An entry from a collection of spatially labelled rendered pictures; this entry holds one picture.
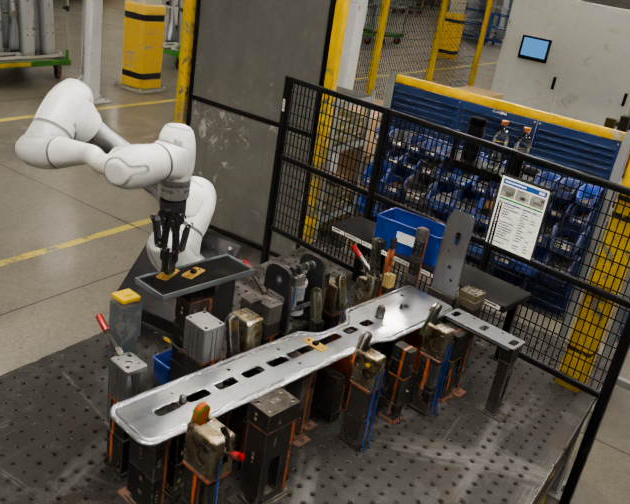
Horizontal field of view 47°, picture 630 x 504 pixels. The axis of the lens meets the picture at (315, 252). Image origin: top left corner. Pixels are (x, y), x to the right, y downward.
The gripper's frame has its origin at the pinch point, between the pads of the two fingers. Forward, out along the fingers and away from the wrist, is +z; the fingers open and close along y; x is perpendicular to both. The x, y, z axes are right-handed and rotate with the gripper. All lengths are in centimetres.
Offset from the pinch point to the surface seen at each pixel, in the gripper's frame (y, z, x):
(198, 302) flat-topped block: 6.5, 16.1, 9.3
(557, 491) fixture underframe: 146, 123, 120
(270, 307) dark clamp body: 26.8, 16.7, 20.3
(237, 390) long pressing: 32.4, 24.5, -16.6
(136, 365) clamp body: 7.2, 18.3, -28.3
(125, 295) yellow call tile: -6.7, 8.2, -12.2
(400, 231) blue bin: 51, 12, 106
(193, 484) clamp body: 34, 35, -45
